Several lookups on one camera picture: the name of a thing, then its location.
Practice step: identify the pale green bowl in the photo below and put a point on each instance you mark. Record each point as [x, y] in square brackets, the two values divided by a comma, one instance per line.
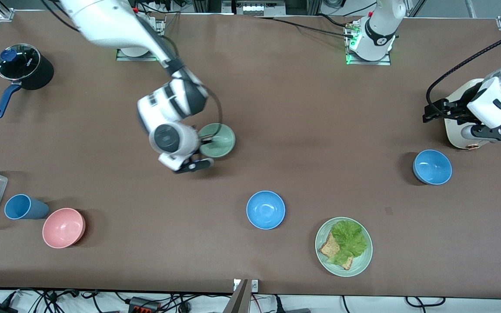
[223, 141]

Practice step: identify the green lettuce leaf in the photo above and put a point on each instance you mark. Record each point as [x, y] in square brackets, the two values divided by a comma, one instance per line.
[350, 237]

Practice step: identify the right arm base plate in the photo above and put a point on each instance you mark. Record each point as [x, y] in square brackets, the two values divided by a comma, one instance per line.
[122, 58]

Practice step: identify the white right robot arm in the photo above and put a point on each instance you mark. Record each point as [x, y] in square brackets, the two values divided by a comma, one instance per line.
[172, 104]

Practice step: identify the pale green plate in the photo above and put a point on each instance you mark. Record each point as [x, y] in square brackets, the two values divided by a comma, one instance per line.
[359, 265]

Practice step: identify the white metal bracket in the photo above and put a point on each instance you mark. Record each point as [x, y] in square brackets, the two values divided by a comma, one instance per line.
[255, 285]

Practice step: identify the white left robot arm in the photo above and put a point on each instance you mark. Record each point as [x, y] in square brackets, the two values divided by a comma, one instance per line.
[379, 30]

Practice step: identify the white toaster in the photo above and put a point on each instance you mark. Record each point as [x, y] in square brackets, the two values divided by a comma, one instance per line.
[454, 137]

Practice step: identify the grey metal pole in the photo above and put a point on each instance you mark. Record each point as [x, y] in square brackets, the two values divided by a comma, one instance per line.
[239, 302]

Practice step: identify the blue bowl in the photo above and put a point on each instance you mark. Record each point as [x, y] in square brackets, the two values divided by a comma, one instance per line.
[265, 211]
[433, 169]

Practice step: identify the pink bowl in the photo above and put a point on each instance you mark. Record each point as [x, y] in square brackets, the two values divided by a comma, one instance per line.
[63, 228]

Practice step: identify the glass lid blue knob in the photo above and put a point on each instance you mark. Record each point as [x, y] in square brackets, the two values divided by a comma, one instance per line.
[18, 61]

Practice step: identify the brown toast slice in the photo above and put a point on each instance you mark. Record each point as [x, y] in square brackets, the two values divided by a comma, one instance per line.
[329, 248]

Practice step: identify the grey electronics box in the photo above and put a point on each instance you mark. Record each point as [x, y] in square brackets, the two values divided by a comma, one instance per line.
[255, 8]

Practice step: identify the black red power adapter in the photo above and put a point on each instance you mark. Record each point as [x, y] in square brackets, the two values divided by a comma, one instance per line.
[144, 305]

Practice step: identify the blue cup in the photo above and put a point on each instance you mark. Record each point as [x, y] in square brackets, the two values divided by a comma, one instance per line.
[24, 208]

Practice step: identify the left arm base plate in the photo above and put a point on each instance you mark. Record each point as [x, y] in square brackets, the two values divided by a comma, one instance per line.
[381, 62]

